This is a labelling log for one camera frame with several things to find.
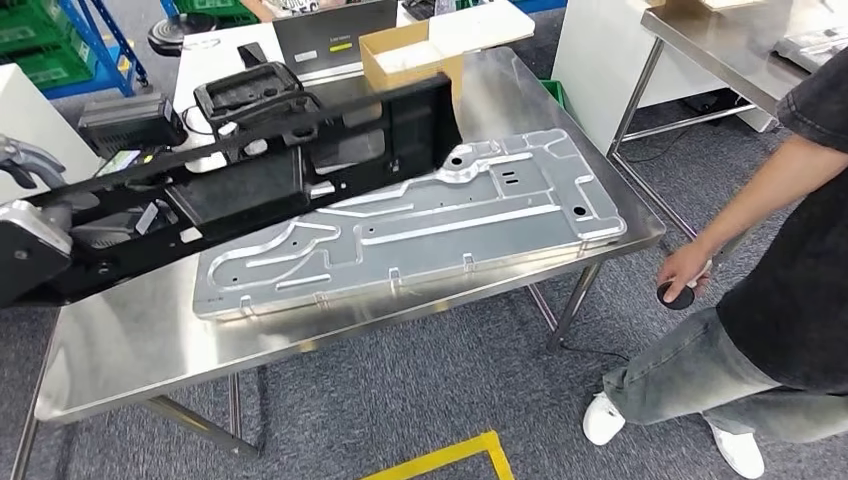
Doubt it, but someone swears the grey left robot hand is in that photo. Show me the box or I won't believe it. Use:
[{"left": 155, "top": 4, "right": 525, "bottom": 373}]
[{"left": 0, "top": 134, "right": 74, "bottom": 233}]

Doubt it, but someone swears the long black plastic part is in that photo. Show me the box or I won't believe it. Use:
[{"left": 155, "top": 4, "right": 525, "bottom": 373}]
[{"left": 13, "top": 72, "right": 464, "bottom": 306}]

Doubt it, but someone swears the black round handheld controller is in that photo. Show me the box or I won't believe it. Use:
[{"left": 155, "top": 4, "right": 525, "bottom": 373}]
[{"left": 655, "top": 261, "right": 717, "bottom": 311}]

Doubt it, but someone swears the stainless steel workbench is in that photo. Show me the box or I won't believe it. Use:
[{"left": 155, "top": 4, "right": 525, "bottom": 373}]
[{"left": 9, "top": 46, "right": 667, "bottom": 480}]

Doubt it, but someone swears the white cabinet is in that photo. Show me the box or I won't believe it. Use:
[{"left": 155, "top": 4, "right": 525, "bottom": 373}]
[
  {"left": 551, "top": 0, "right": 780, "bottom": 157},
  {"left": 0, "top": 62, "right": 102, "bottom": 203}
]

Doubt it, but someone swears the green plastic crate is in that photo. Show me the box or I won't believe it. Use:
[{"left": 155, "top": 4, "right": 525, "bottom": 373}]
[
  {"left": 0, "top": 0, "right": 68, "bottom": 58},
  {"left": 13, "top": 42, "right": 97, "bottom": 91},
  {"left": 539, "top": 79, "right": 572, "bottom": 117},
  {"left": 173, "top": 0, "right": 260, "bottom": 28}
]

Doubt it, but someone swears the black vented unit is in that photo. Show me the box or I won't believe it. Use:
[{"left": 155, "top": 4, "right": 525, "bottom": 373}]
[
  {"left": 69, "top": 200, "right": 181, "bottom": 252},
  {"left": 78, "top": 92, "right": 189, "bottom": 160}
]

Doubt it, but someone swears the black round stool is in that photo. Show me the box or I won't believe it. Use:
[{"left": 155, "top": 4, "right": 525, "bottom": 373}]
[{"left": 146, "top": 13, "right": 219, "bottom": 58}]

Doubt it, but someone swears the black foam-lined case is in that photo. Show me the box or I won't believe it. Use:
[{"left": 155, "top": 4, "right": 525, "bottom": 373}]
[{"left": 193, "top": 60, "right": 327, "bottom": 164}]

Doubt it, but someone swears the black smartphone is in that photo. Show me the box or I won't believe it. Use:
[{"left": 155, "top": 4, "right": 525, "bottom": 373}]
[{"left": 237, "top": 41, "right": 268, "bottom": 69}]

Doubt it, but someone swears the grey laptop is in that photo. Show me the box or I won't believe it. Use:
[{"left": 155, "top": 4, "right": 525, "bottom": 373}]
[{"left": 272, "top": 0, "right": 400, "bottom": 77}]

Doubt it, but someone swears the open cardboard box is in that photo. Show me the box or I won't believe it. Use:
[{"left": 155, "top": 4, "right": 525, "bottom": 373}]
[{"left": 358, "top": 19, "right": 465, "bottom": 102}]

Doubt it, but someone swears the stamped silver metal panel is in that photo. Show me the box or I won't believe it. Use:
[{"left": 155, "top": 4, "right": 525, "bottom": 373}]
[
  {"left": 771, "top": 26, "right": 848, "bottom": 74},
  {"left": 192, "top": 127, "right": 629, "bottom": 323}
]

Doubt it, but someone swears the white desk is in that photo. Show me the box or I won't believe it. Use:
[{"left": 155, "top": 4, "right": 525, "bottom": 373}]
[{"left": 172, "top": 0, "right": 537, "bottom": 174}]

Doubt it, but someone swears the yellow floor tape square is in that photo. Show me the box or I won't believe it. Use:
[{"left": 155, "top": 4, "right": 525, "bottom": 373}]
[{"left": 360, "top": 430, "right": 516, "bottom": 480}]

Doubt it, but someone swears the person's hand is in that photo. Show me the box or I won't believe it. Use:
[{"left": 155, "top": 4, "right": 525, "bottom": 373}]
[{"left": 655, "top": 239, "right": 715, "bottom": 305}]

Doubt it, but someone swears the stainless steel table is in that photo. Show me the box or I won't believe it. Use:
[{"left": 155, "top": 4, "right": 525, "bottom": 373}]
[{"left": 606, "top": 0, "right": 848, "bottom": 240}]

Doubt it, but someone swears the white wrist camera black mount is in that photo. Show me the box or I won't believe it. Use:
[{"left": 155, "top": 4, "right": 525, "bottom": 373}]
[{"left": 0, "top": 198, "right": 74, "bottom": 309}]

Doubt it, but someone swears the black power cable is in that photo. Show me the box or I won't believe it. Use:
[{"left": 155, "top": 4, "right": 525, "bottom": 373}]
[{"left": 180, "top": 104, "right": 215, "bottom": 138}]

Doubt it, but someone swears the black controller cable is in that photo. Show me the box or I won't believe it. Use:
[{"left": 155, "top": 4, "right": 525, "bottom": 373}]
[{"left": 559, "top": 341, "right": 631, "bottom": 364}]

